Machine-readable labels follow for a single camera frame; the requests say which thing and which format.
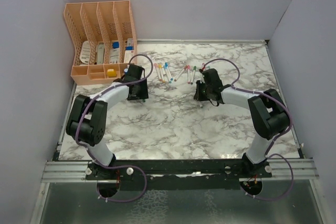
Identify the dark green capped white marker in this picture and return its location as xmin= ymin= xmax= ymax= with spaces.
xmin=191 ymin=66 xmax=197 ymax=85

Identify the peach plastic desk organizer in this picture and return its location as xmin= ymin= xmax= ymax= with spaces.
xmin=64 ymin=0 xmax=137 ymax=86

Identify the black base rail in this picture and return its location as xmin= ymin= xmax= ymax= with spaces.
xmin=86 ymin=158 xmax=272 ymax=191

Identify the white blue box in organizer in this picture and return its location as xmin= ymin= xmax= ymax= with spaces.
xmin=109 ymin=41 xmax=120 ymax=64

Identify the light blue capped white marker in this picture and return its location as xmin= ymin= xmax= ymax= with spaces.
xmin=163 ymin=65 xmax=172 ymax=83

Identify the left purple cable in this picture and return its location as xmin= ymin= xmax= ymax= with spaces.
xmin=75 ymin=54 xmax=153 ymax=204

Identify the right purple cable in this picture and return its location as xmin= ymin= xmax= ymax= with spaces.
xmin=202 ymin=58 xmax=294 ymax=201

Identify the pink capped white marker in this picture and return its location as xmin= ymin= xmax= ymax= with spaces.
xmin=187 ymin=65 xmax=191 ymax=84

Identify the yellow capped white marker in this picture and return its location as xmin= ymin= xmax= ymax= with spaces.
xmin=159 ymin=64 xmax=166 ymax=83

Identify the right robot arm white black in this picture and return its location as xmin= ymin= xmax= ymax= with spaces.
xmin=194 ymin=69 xmax=290 ymax=177

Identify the brown capped white marker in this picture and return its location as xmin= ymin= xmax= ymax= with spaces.
xmin=174 ymin=66 xmax=187 ymax=82

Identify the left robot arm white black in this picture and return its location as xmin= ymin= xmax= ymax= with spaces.
xmin=66 ymin=64 xmax=149 ymax=179

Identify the white device in organizer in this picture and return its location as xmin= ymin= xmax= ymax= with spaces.
xmin=96 ymin=43 xmax=104 ymax=65

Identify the purple cable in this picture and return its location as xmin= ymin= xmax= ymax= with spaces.
xmin=202 ymin=58 xmax=294 ymax=201
xmin=75 ymin=54 xmax=153 ymax=204

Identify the white remote in organizer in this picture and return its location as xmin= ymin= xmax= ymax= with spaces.
xmin=79 ymin=40 xmax=91 ymax=65

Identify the yellow small box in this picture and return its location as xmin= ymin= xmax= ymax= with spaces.
xmin=107 ymin=69 xmax=117 ymax=78

